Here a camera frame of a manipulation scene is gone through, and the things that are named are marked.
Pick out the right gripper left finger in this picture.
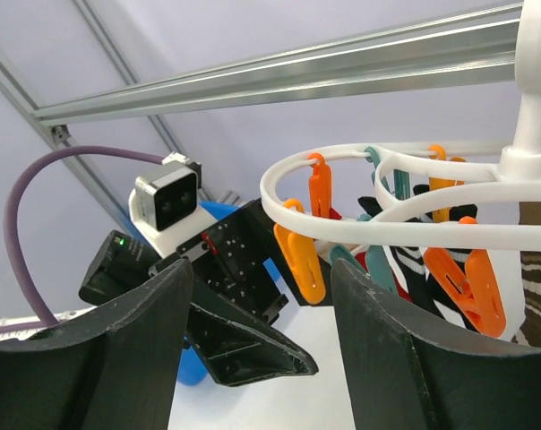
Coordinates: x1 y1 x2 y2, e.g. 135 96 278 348
0 260 193 429

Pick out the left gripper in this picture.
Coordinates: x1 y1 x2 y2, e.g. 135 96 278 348
176 199 319 386

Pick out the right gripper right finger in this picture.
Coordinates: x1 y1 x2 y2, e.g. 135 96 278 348
331 260 541 429

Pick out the black striped sock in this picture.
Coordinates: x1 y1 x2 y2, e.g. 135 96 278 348
357 184 478 331

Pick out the yellow orange clothes peg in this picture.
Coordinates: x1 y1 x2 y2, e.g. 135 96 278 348
273 223 326 305

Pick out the white round clip hanger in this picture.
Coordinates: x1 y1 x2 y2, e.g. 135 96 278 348
260 1 541 251

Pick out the red santa sock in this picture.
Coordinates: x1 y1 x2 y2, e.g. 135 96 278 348
355 251 411 302

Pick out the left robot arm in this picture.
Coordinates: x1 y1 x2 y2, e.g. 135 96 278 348
79 201 319 387

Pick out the blue plastic bin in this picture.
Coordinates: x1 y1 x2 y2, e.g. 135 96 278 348
177 209 288 387

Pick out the teal clothes peg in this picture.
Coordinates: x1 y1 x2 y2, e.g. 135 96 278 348
328 214 397 295

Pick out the orange peg front right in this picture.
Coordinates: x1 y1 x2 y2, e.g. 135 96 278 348
422 216 508 335

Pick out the brown patterned sock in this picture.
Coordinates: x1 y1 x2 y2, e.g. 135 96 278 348
511 202 541 348

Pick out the yellow peg rear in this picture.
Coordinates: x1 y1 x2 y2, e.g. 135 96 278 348
428 144 466 222

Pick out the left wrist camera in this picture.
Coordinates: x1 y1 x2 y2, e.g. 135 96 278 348
128 152 216 258

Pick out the aluminium frame post left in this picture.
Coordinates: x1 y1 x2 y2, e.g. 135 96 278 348
0 0 236 238

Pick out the horizontal aluminium rail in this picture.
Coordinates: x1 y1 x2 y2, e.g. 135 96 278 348
28 0 527 135

